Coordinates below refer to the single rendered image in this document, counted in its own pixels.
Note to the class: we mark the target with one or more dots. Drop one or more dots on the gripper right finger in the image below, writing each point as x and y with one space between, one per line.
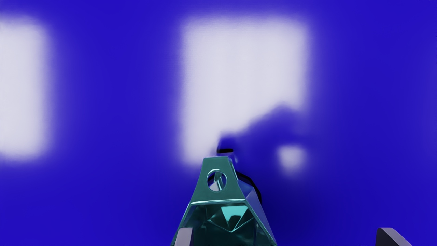
387 238

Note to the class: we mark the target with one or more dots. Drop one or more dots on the teal faceted mug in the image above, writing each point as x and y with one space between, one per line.
218 198

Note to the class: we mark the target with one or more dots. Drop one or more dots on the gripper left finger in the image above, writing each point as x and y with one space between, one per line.
184 238

